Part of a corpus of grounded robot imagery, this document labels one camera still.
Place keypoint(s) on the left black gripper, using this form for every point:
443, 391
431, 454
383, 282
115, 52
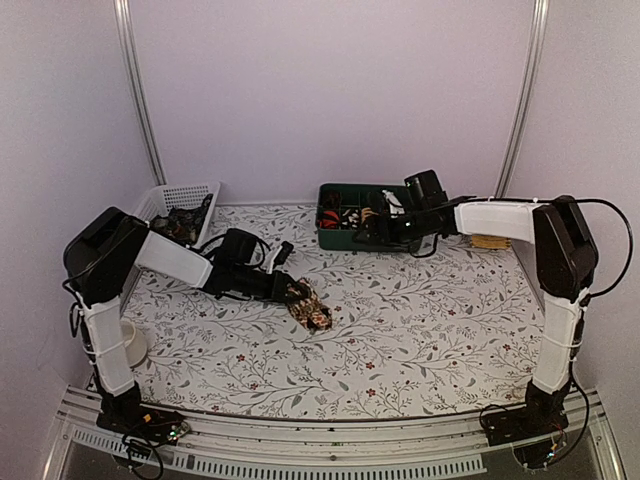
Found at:
279, 289

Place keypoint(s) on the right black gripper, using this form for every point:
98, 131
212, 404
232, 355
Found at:
390, 236

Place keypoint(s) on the flamingo patterned tie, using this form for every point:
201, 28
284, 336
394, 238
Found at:
307, 308

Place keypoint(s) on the green divided organizer box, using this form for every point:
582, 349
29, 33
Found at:
356, 196

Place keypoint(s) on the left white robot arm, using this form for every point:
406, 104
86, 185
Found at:
100, 263

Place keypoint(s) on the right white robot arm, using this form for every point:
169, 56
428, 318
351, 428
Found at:
566, 259

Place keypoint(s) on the pile of dark ties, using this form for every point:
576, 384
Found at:
182, 225

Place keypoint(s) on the rolled tan tie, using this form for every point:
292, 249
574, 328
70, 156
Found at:
366, 213

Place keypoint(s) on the bamboo coaster mat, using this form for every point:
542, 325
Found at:
490, 242

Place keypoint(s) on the rolled black white tie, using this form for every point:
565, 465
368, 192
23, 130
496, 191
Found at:
350, 219

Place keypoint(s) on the rolled orange black tie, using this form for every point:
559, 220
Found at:
329, 220

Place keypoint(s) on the rolled dark brown tie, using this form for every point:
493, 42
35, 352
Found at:
330, 199

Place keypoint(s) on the floral patterned table mat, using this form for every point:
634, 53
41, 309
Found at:
410, 337

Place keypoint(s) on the white plastic basket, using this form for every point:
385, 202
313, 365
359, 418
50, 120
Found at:
200, 198

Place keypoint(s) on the white ceramic mug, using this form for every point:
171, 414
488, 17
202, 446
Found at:
135, 343

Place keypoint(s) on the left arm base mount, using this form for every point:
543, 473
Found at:
159, 426

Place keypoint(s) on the front aluminium rail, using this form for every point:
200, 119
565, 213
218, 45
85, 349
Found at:
220, 446

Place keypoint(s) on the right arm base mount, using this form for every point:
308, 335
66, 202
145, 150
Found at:
503, 426

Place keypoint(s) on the right aluminium frame post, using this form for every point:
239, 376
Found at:
531, 67

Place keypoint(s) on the aluminium frame post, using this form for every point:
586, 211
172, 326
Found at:
125, 31
531, 67

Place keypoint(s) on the left aluminium frame post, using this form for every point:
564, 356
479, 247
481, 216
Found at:
125, 31

